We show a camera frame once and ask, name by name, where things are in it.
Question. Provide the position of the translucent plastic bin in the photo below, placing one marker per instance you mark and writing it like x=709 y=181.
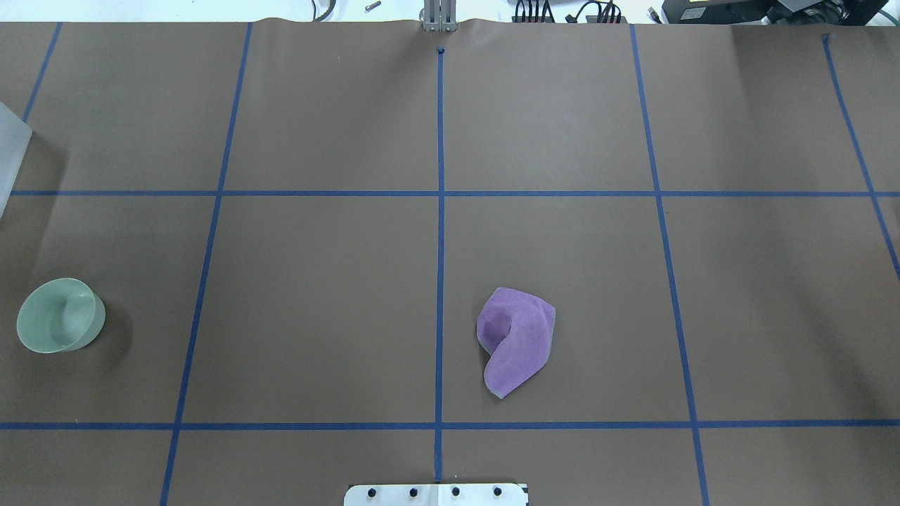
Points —
x=15 y=139

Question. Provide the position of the light green ceramic bowl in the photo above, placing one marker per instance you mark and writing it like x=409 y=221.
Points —
x=62 y=315

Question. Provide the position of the aluminium frame post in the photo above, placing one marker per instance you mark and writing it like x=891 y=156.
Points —
x=439 y=16

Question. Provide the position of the purple crumpled cloth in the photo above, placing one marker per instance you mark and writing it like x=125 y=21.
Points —
x=516 y=330

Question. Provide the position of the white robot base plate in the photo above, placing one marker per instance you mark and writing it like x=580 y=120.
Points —
x=438 y=494

